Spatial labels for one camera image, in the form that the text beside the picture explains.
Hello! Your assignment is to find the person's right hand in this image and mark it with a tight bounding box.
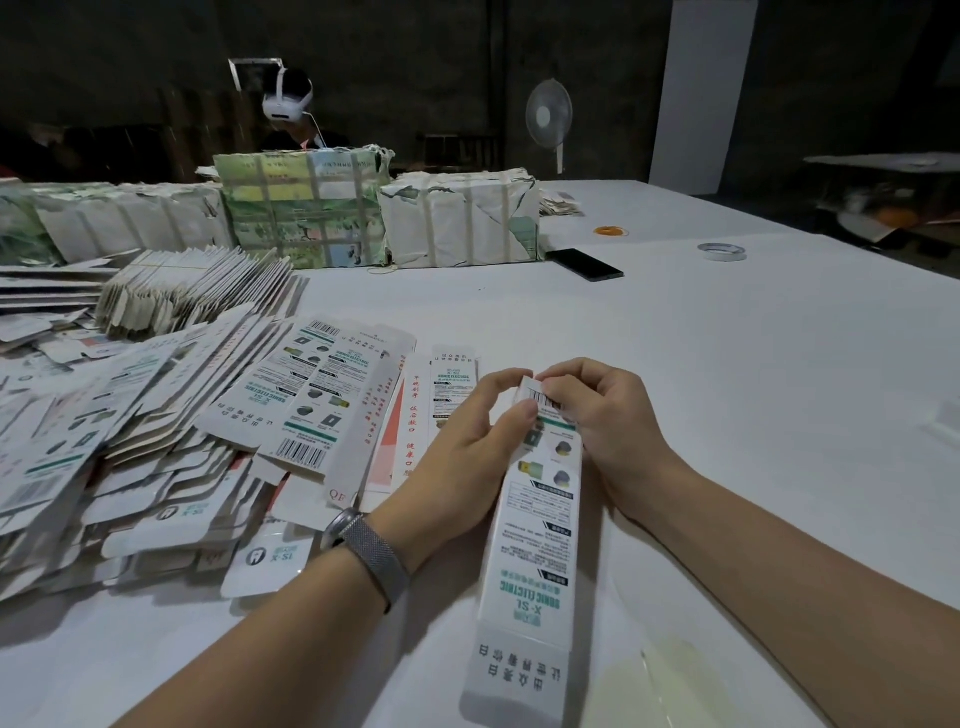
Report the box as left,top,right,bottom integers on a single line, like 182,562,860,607
535,357,695,521

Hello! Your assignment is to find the person's left hand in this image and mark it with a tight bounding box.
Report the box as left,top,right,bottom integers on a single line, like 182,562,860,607
367,367,534,573

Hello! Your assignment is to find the toothbrush carton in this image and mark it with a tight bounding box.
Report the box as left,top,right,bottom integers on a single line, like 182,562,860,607
462,375,587,728

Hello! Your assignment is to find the pile of cartons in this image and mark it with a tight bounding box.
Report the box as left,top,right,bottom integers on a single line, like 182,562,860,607
0,247,482,605

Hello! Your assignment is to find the fanned stack of white cartons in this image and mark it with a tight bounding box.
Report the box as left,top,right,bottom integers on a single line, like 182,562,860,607
93,244,302,339

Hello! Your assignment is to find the person's left forearm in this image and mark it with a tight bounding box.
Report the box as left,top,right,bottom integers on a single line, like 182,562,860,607
112,547,401,728

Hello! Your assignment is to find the person's right forearm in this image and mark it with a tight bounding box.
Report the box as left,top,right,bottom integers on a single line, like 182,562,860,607
645,457,960,728

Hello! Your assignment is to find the grey band wristwatch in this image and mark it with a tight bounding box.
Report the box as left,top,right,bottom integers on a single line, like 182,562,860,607
319,507,413,611

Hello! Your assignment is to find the black smartphone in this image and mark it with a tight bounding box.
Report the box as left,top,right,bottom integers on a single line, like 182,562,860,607
543,247,626,284

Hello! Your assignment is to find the green printed wrapped bundle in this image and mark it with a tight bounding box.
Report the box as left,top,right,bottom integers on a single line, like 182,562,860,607
213,145,395,272

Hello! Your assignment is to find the dark wooden chair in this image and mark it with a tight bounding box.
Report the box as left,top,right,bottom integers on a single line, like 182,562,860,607
420,132,497,170

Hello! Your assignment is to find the white standing fan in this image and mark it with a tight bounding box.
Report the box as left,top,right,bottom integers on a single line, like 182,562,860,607
525,78,576,176

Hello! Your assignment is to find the white board panel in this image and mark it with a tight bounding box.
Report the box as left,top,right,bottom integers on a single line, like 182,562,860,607
649,0,759,197

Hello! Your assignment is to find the cluttered side table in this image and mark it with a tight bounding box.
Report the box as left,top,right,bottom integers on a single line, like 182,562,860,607
802,150,960,279

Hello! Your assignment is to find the row of white wrapped bundles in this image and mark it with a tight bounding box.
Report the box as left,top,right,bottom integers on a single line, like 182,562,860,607
0,180,234,269

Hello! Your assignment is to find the white strapped wrapped bundle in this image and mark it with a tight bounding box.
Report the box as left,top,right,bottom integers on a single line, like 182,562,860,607
378,168,543,270

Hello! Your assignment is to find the white head-mounted camera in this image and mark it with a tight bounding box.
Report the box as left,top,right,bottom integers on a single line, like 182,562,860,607
228,57,314,125

